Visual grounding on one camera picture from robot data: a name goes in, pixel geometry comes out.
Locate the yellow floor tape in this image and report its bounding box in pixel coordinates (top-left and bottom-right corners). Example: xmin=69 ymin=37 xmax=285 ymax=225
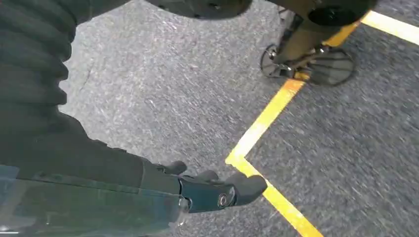
xmin=225 ymin=9 xmax=419 ymax=237

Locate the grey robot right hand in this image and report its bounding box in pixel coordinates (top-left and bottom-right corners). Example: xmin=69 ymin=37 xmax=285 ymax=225
xmin=0 ymin=111 xmax=267 ymax=237

